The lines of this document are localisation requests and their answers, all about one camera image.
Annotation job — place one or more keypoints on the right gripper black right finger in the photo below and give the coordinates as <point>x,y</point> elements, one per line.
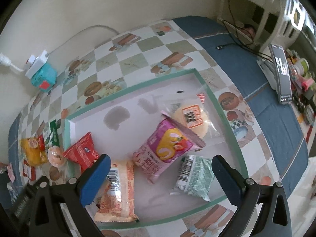
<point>246,194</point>

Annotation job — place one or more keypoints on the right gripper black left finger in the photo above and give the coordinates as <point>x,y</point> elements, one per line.
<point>47,218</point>

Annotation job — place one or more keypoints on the beige orange-print snack packet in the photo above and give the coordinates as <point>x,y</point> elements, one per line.
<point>117,201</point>

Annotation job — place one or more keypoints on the green-edged clear cracker packet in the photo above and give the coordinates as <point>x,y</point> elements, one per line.
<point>195,177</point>

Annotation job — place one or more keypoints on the pink swiss roll packet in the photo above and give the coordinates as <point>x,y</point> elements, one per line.
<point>169,141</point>

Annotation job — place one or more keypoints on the pink snack packet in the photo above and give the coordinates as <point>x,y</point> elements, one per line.
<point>11,173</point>

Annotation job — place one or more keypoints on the dark red biscuit packet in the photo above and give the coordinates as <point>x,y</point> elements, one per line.
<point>29,171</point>

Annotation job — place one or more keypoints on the yellow cake packet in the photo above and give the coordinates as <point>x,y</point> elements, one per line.
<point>35,150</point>

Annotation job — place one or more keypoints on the peach jelly cup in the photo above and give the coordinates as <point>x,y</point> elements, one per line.
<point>55,156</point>

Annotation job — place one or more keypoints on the red snack packet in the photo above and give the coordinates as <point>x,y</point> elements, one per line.
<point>83,152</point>

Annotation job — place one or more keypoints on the green white biscuit packet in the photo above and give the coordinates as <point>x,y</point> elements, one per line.
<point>50,134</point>

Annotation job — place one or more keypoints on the round bun clear packet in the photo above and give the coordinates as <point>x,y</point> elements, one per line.
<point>189,109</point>

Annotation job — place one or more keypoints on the green-rimmed white tray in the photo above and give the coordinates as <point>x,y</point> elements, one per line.
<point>123,122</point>

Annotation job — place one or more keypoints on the teal toy box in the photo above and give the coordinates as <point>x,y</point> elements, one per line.
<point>45,78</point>

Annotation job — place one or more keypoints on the smartphone on stand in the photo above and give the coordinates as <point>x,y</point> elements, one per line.
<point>277,73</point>

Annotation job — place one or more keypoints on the white power strip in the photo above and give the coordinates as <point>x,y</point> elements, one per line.
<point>34,64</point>

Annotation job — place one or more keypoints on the white shelf unit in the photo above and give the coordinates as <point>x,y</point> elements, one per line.
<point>258,23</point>

